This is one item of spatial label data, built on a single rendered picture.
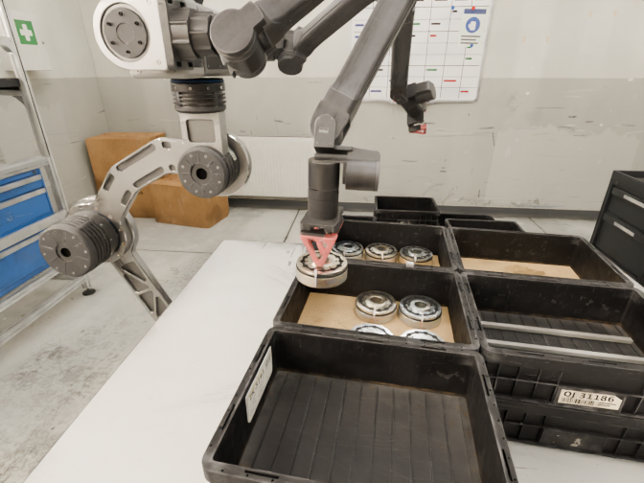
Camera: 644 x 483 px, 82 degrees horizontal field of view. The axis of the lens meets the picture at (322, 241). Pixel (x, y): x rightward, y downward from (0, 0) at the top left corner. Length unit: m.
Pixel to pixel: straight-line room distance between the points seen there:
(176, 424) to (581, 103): 4.05
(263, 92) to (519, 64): 2.35
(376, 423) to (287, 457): 0.16
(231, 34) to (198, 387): 0.76
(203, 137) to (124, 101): 3.45
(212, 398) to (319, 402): 0.31
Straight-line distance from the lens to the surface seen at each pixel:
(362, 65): 0.71
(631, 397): 0.91
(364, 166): 0.65
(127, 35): 0.84
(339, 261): 0.76
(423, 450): 0.71
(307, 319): 0.94
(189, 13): 0.80
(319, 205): 0.67
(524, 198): 4.33
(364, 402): 0.76
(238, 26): 0.74
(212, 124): 1.08
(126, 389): 1.06
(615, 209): 2.55
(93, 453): 0.96
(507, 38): 4.00
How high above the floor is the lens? 1.39
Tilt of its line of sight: 25 degrees down
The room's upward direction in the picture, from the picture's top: straight up
